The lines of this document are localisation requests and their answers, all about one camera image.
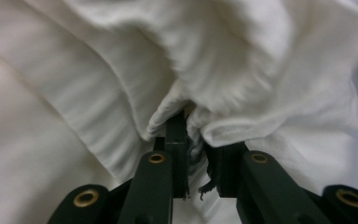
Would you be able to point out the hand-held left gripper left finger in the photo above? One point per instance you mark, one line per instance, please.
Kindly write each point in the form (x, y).
(155, 186)

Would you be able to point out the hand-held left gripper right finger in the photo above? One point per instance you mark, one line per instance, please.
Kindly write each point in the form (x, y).
(267, 193)

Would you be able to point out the white cloth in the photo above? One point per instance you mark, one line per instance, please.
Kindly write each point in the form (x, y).
(105, 77)

